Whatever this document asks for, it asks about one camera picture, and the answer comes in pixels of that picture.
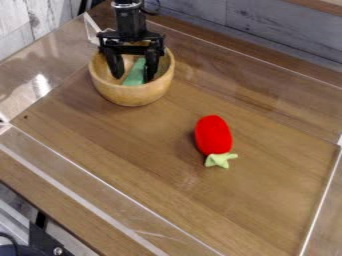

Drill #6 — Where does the red plush strawberry toy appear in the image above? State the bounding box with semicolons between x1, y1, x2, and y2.
193;115;237;169

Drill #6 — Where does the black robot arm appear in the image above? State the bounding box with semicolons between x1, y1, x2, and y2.
96;0;165;82

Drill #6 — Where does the black metal bracket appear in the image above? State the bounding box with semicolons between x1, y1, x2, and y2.
29;212;74;256

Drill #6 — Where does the brown wooden bowl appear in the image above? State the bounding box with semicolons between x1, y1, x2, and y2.
88;48;174;107

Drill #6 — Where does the black cable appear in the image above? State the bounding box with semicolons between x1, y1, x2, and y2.
0;232;21;256

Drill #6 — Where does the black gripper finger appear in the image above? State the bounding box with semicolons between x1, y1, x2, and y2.
104;51;124;79
144;49;158;82

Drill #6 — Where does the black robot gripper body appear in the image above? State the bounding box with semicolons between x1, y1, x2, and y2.
96;30;165;56

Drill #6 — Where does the green rectangular block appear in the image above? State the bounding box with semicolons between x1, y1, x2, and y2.
122;58;145;86

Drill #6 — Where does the clear acrylic table enclosure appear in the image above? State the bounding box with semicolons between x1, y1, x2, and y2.
0;12;342;256

